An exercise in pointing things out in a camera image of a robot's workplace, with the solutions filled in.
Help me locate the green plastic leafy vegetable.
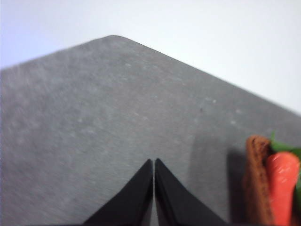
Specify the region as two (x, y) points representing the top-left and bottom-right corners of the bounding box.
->
(270, 131), (301, 223)

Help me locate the brown wicker basket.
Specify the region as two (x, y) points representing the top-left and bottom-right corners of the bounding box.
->
(244, 135), (273, 226)

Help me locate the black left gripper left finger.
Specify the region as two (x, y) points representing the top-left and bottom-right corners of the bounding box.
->
(83, 159), (153, 226)

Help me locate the red-orange toy carrot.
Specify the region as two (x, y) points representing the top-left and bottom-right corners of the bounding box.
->
(267, 152), (300, 226)

